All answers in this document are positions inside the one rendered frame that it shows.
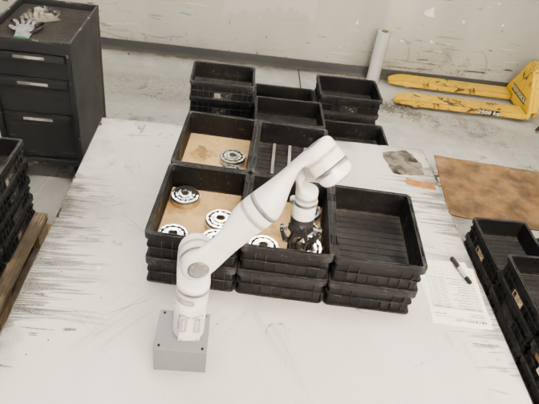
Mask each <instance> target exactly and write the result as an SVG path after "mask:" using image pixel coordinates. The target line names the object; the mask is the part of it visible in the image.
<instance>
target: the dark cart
mask: <svg viewBox="0 0 539 404"><path fill-rule="evenodd" d="M44 5H45V6H46V7H48V9H49V8H53V9H56V10H59V11H60V15H59V16H58V17H57V18H59V19H60V20H58V21H53V22H45V23H44V24H42V25H40V26H41V27H42V28H43V29H42V30H40V31H38V32H36V33H33V34H32V35H31V36H30V37H29V38H19V37H14V35H15V31H14V30H11V29H10V28H9V25H10V24H13V25H14V26H15V25H16V24H15V22H11V21H10V20H11V19H17V20H18V21H19V19H20V15H21V14H23V13H24V11H25V12H27V10H28V9H31V10H33V9H34V8H35V7H37V6H40V7H42V8H43V7H44ZM19 24H21V22H20V21H19ZM102 117H107V116H106V105H105V94H104V82H103V60H102V49H101V37H100V26H99V5H92V4H86V3H78V2H66V1H59V0H16V1H15V2H14V3H13V4H12V5H11V6H9V7H8V8H7V9H6V10H5V11H4V12H3V13H2V14H0V133H1V137H7V138H15V139H22V141H23V146H22V150H23V154H22V156H23V157H24V158H26V162H27V165H26V166H25V168H26V169H27V170H28V163H35V164H52V165H60V166H69V167H75V168H74V170H75V173H76V172H77V170H78V168H79V165H80V164H81V162H82V159H83V157H84V155H85V153H86V151H87V149H88V146H89V144H90V142H91V140H92V138H93V136H94V134H95V131H96V129H97V127H98V126H99V123H100V121H101V119H102Z"/></svg>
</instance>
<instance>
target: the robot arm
mask: <svg viewBox="0 0 539 404"><path fill-rule="evenodd" d="M350 171H351V162H350V161H349V159H348V158H347V156H346V155H345V154H344V153H343V151H342V150H341V148H340V147H339V146H338V145H337V144H336V142H335V141H334V140H333V139H332V138H331V137H330V136H328V135H326V136H323V137H322V138H320V139H318V140H317V141H315V142H314V143H312V144H311V145H310V146H309V147H308V148H307V149H306V150H305V151H304V152H303V153H301V154H300V155H299V156H298V157H297V158H296V159H294V160H293V161H292V162H291V163H290V164H288V165H287V166H286V167H285V168H284V169H282V170H281V171H280V172H279V173H278V174H277V175H276V176H274V177H273V178H272V179H270V180H269V181H267V182H266V183H265V184H263V185H262V186H261V187H259V188H258V189H257V190H255V191H254V192H252V193H251V194H250V195H248V196H247V197H246V198H245V199H244V200H242V201H241V202H240V203H239V204H238V205H237V206H236V207H235V208H234V210H233V211H232V212H231V213H230V215H229V217H228V218H227V220H226V222H225V223H224V225H223V226H222V228H221V229H220V231H219V232H218V233H217V235H216V236H215V237H214V238H213V239H211V240H210V239H209V238H208V237H207V236H206V235H204V234H202V233H192V234H189V235H187V236H186V237H185V238H184V239H183V240H182V241H181V242H180V244H179V248H178V255H177V267H176V296H175V305H174V314H173V325H172V330H173V332H174V334H175V335H176V336H177V340H178V341H199V340H200V336H201V335H202V334H203V332H204V330H205V318H206V313H207V306H208V300H209V289H210V284H211V273H212V272H214V271H215V270H216V269H217V268H218V267H219V266H220V265H221V264H222V263H223V262H225V261H226V260H227V259H228V258H229V257H230V256H231V255H232V254H233V253H235V252H236V251H237V250H238V249H239V248H240V247H242V246H243V245H244V244H246V243H247V242H248V241H249V240H251V239H252V238H253V237H255V236H256V235H257V234H258V233H260V232H262V231H263V230H264V229H266V228H267V227H269V226H270V225H271V224H272V223H273V222H275V221H276V220H277V219H278V218H279V217H280V216H281V214H282V212H283V210H284V207H285V206H286V201H287V199H288V196H289V194H290V189H291V188H292V186H293V183H294V181H295V183H296V192H295V196H294V195H292V196H291V197H290V203H291V204H293V207H292V212H291V217H290V222H289V223H288V224H286V225H284V224H280V232H281V235H282V240H283V242H287V246H286V248H287V249H291V245H292V241H293V240H294V238H295V237H301V238H303V239H304V246H303V249H304V250H305V251H307V249H308V245H310V244H311V245H314V244H315V242H316V241H317V239H318V238H319V237H320V235H321V229H320V228H318V229H316V228H314V226H313V224H314V217H315V213H316V206H317V205H318V187H317V186H316V185H314V184H312V183H309V182H314V183H320V184H321V185H322V186H323V187H325V188H329V187H332V186H335V185H336V184H337V183H339V182H340V181H341V180H343V179H344V178H346V177H347V175H348V174H349V173H350ZM287 229H289V230H290V235H289V237H288V236H286V230H287ZM312 232H314V235H313V236H312V237H311V239H310V240H309V239H308V235H310V234H311V233H312Z"/></svg>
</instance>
